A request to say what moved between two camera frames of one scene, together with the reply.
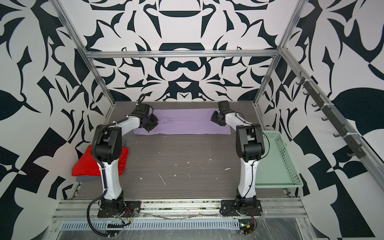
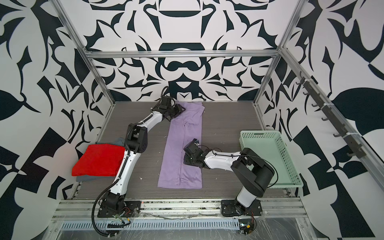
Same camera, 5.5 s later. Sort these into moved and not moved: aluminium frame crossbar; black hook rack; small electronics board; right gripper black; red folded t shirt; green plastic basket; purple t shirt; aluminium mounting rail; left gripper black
Moved: purple t shirt; left gripper black; right gripper black
Not moved: red folded t shirt; aluminium mounting rail; black hook rack; small electronics board; green plastic basket; aluminium frame crossbar
